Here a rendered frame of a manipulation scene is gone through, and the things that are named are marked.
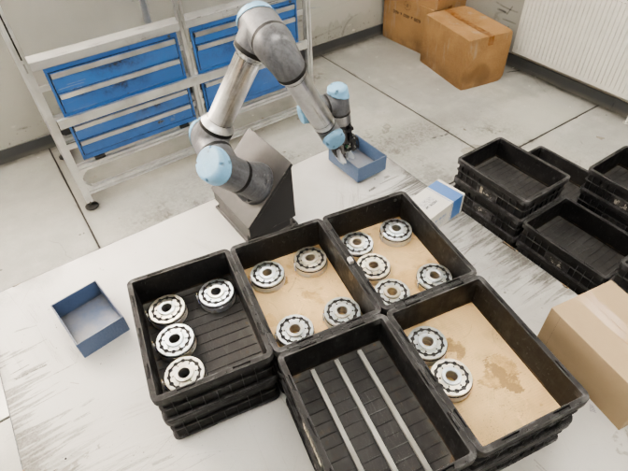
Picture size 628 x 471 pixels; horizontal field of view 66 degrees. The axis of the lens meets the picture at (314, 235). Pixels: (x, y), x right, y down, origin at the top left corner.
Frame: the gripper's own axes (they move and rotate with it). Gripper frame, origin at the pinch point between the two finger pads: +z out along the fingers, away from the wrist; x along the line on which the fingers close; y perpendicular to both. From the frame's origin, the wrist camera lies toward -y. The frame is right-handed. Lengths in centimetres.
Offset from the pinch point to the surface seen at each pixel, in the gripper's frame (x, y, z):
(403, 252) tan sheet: -17, 57, -8
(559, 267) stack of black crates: 55, 72, 45
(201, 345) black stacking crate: -83, 52, -16
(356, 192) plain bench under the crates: -3.1, 12.5, 6.9
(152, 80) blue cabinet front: -36, -140, 8
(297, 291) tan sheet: -52, 51, -12
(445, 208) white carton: 11.7, 46.6, -0.2
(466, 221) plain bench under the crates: 20, 50, 10
